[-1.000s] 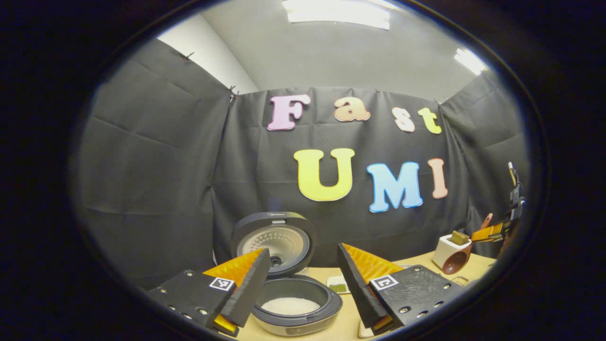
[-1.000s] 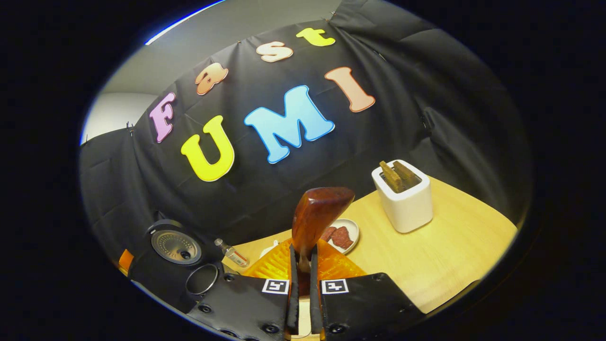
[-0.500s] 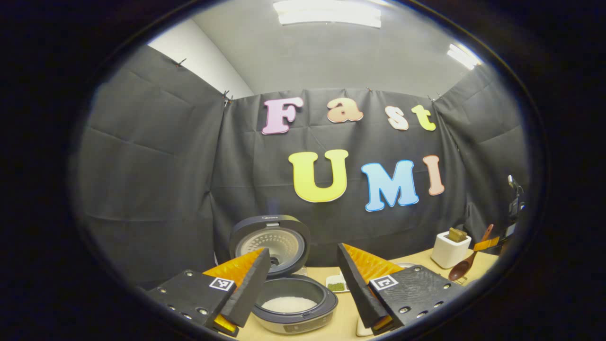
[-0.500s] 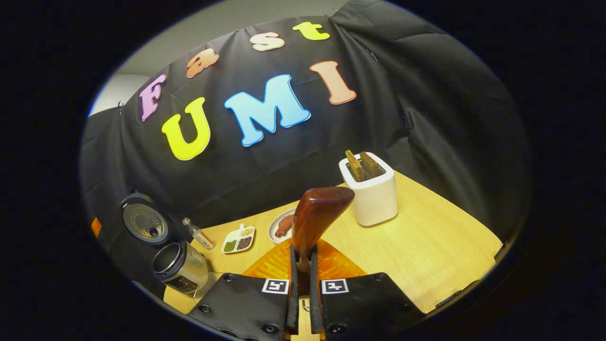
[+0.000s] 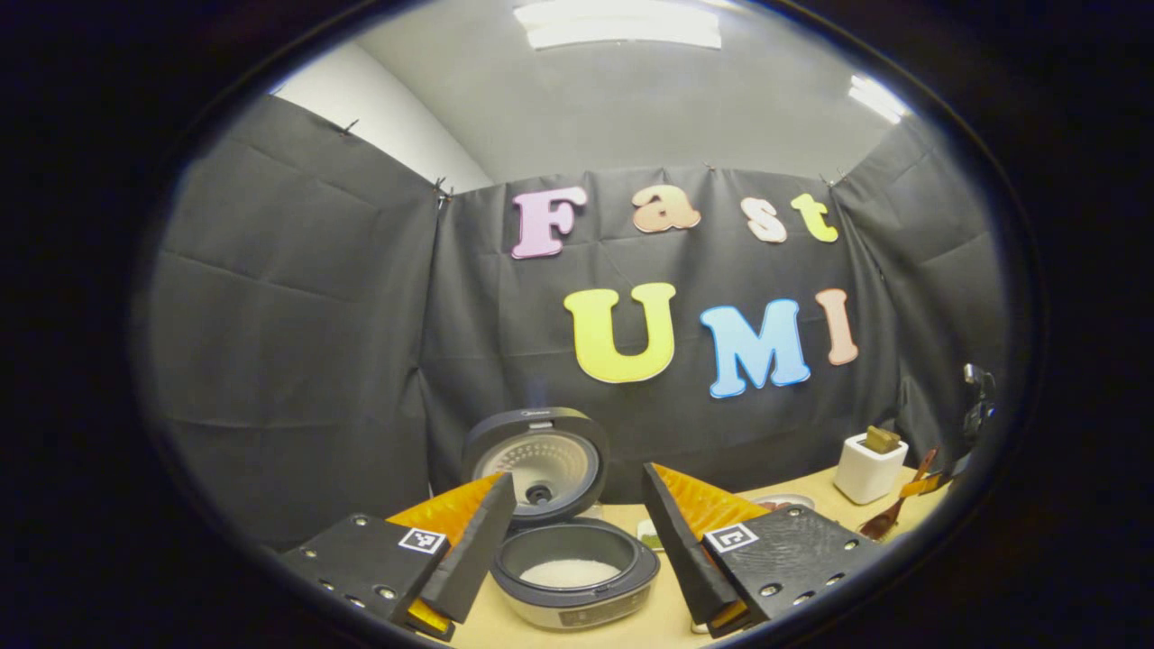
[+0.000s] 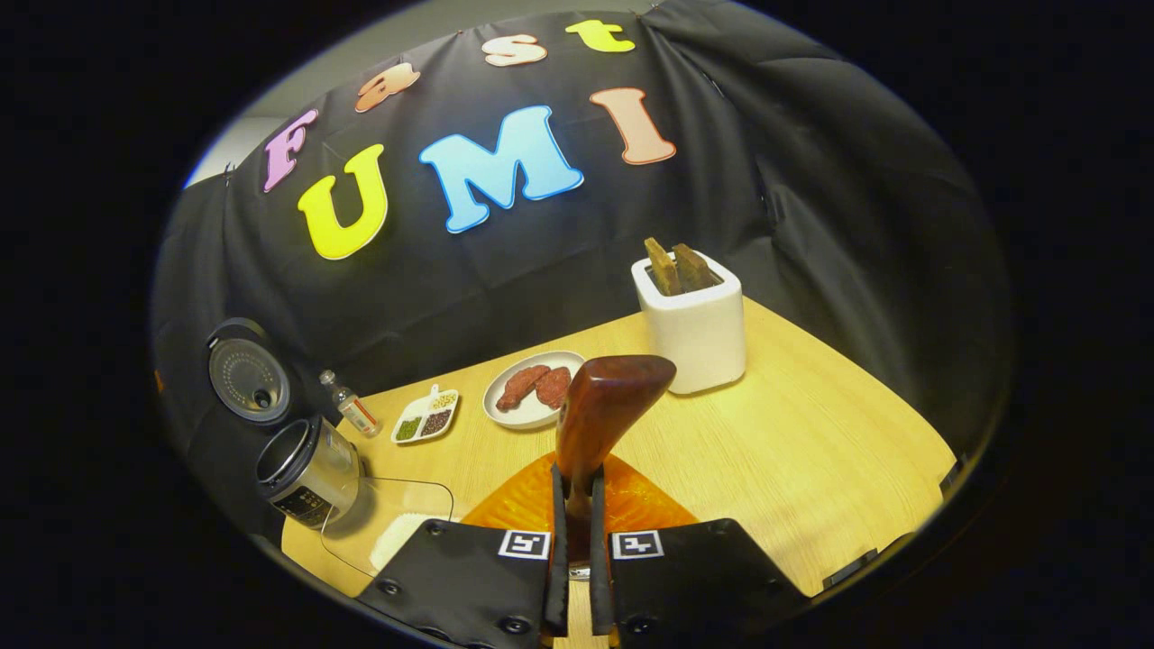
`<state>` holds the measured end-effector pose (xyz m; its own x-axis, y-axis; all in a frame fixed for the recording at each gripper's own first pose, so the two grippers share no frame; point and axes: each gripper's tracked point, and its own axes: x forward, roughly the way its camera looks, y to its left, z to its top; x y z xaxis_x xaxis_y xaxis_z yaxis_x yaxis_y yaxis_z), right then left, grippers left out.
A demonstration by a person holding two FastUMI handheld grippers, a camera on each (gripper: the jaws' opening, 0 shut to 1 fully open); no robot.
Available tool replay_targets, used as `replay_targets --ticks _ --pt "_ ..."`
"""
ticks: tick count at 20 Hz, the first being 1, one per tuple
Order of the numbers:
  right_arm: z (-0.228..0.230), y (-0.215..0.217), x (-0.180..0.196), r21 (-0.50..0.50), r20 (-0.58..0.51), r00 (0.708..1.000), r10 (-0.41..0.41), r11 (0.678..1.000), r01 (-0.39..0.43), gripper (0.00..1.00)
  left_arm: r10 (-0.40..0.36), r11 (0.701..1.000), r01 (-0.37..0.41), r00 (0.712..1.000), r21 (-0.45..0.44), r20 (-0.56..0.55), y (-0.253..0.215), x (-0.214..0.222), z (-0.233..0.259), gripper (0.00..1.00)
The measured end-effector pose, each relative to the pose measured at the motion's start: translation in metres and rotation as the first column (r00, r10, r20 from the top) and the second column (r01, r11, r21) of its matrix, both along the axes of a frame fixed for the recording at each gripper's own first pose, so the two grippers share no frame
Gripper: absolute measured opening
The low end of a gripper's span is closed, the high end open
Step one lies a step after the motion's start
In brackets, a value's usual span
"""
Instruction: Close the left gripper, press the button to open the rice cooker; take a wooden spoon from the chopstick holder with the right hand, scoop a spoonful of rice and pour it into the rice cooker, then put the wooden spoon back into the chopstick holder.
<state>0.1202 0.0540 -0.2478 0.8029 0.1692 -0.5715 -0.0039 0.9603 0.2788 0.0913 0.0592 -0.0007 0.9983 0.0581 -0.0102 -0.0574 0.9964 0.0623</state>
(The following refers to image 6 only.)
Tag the white divided bean dish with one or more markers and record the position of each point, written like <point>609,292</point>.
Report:
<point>424,416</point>

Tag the brown toast slice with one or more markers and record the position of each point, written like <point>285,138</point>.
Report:
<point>663,269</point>
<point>696,269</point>

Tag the dark grey rice cooker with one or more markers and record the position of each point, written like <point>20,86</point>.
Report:
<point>311,469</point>

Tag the brown wooden spoon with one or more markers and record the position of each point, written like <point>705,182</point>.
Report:
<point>604,406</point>

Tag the small clear glass bottle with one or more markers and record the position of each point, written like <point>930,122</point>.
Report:
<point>353,407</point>

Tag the round white plate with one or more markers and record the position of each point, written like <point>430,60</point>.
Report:
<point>532,419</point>

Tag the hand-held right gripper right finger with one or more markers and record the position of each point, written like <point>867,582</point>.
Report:
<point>602,559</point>

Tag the red meat piece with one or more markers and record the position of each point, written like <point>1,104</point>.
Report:
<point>521,388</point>
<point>554,388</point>

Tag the clear glass tray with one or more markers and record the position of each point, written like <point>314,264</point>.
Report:
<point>397,500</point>

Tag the white toaster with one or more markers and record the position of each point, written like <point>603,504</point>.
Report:
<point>699,342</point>

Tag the black backdrop cloth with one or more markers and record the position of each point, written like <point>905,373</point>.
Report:
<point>856,198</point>

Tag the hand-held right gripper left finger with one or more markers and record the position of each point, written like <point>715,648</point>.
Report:
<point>556,559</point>

